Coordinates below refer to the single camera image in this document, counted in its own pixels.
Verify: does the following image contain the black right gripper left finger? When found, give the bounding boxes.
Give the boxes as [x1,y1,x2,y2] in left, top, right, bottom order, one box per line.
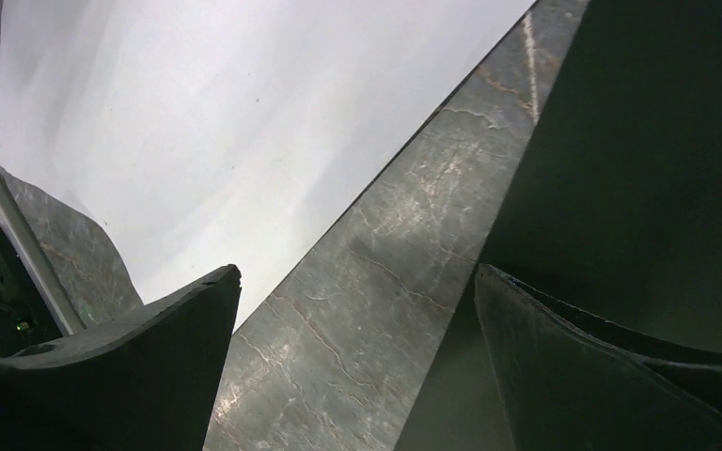
[0,264,242,450]

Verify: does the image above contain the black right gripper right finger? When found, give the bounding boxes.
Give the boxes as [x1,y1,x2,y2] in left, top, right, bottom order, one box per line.
[474,264,722,450]

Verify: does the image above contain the black folder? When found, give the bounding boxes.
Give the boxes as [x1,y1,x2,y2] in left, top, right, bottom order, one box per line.
[396,1,722,450]

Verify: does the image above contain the white paper sheets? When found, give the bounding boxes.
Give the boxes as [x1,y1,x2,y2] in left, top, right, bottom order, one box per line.
[0,0,529,322]

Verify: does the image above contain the aluminium frame rail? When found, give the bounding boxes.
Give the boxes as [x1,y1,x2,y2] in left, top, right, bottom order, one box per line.
[0,175,85,336]

